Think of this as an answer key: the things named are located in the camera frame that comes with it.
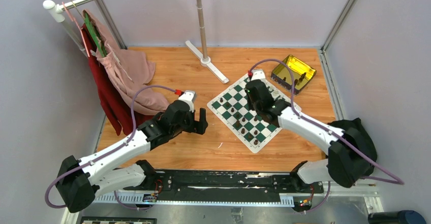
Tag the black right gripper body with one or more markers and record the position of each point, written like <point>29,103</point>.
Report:
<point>252,105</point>

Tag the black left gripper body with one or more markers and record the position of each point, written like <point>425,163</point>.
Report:
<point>188,124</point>

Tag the yellow tin box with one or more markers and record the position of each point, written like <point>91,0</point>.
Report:
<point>302,74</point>

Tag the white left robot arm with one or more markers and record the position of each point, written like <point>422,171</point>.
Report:
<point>81,181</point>

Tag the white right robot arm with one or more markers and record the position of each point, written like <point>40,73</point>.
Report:
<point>347,145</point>

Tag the green white chess mat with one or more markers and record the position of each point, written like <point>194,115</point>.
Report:
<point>231,107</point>

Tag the red cloth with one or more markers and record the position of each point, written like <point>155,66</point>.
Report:
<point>117,111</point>

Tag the white clothes rack stand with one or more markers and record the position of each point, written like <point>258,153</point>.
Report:
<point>202,54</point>

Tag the pink cloth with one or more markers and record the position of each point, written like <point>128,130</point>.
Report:
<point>128,71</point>

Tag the black cloth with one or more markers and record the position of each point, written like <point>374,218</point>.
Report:
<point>343,162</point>

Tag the green hanger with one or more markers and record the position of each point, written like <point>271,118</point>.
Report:
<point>94,33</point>

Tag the white rack bar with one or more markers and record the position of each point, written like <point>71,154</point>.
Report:
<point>56,11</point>

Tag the dark blue cylinder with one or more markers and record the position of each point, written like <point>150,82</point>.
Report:
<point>397,217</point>

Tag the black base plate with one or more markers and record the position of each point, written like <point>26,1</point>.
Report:
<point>224,186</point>

